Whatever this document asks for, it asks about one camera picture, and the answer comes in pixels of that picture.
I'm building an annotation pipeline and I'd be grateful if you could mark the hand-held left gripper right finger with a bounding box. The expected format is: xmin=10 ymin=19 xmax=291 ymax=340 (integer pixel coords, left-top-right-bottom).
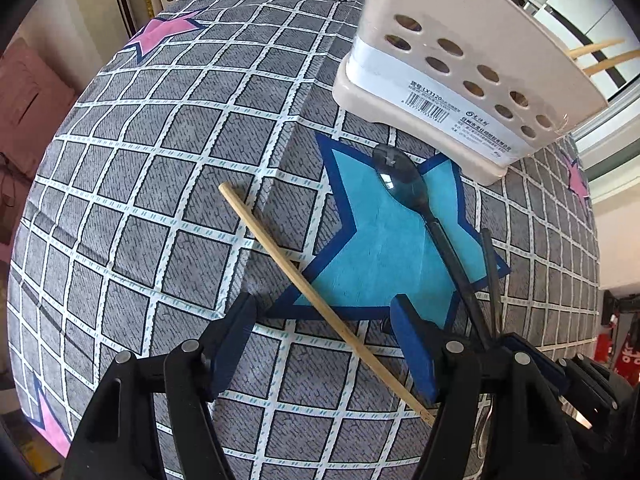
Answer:
xmin=389 ymin=294 xmax=586 ymax=480

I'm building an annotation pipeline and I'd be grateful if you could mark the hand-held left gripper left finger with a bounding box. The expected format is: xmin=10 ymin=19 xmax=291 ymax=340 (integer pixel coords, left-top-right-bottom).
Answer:
xmin=62 ymin=291 xmax=258 ymax=480

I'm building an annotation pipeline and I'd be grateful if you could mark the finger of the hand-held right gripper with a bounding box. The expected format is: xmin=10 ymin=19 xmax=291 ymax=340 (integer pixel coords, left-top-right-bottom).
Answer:
xmin=500 ymin=334 xmax=571 ymax=397
xmin=556 ymin=353 xmax=630 ymax=413

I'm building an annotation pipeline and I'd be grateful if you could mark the single light bamboo chopstick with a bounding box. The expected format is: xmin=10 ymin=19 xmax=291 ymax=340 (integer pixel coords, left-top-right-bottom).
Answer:
xmin=218 ymin=183 xmax=437 ymax=427

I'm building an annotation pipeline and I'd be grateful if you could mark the beige plastic utensil holder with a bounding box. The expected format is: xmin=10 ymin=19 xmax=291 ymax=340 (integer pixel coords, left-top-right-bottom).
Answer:
xmin=332 ymin=0 xmax=612 ymax=184

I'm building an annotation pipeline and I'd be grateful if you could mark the bunch of wooden chopsticks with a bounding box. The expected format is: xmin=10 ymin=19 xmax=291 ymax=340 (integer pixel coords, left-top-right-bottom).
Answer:
xmin=475 ymin=0 xmax=640 ymax=77

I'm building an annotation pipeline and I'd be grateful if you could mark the red canister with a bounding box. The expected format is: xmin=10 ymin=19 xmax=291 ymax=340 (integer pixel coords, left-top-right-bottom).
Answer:
xmin=596 ymin=325 xmax=640 ymax=387

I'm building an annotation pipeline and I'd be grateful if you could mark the grey checked star tablecloth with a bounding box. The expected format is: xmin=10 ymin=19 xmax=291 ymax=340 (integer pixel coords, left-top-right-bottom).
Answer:
xmin=7 ymin=0 xmax=603 ymax=480

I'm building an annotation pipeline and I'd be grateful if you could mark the pink chair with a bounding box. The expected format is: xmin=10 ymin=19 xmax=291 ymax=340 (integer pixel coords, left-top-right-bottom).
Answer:
xmin=0 ymin=35 xmax=78 ymax=243

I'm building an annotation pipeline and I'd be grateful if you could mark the white refrigerator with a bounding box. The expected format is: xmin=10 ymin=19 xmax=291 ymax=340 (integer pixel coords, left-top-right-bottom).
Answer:
xmin=520 ymin=0 xmax=640 ymax=103

